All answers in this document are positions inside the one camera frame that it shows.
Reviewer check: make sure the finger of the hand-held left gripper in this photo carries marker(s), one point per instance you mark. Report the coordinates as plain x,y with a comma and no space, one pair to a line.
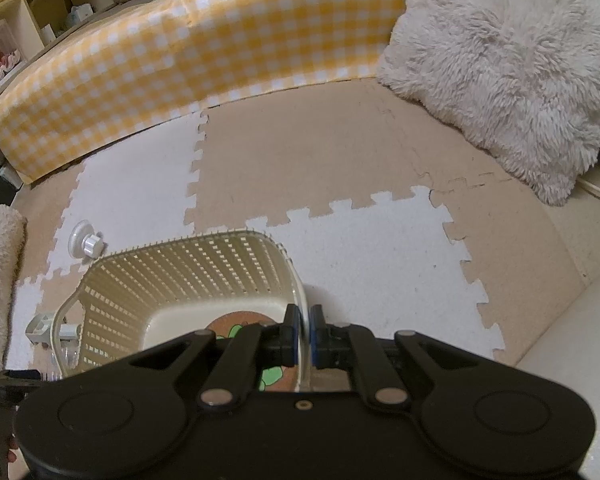
10,377

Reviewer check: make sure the round cork coaster green print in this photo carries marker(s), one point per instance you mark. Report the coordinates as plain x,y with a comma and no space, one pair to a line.
240,322

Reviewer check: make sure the yellow checkered padded bumper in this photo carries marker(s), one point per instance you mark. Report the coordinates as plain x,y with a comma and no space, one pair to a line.
180,60

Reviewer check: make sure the cream wooden shelf unit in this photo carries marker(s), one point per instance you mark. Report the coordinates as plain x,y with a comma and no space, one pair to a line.
35,10

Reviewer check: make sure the fluffy white pillow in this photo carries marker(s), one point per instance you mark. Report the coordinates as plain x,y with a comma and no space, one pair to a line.
505,60

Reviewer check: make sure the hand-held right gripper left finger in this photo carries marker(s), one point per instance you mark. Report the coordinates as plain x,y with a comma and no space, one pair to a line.
294,347

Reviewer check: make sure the white plastic hook holder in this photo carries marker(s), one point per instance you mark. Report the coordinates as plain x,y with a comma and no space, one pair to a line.
42,327

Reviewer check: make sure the cream plastic lattice basket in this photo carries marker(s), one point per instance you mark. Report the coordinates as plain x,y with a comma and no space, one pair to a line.
180,270

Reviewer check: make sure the white foam puzzle mat tile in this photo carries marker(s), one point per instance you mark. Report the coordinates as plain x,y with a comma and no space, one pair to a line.
135,180
380,270

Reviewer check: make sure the beige foam puzzle mat tile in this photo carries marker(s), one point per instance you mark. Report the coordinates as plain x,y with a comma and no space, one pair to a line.
520,250
305,150
430,135

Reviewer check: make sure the white suction cup hook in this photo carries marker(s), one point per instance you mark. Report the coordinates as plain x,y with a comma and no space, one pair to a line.
86,242

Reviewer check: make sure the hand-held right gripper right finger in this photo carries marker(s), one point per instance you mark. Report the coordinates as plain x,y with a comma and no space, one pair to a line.
315,347

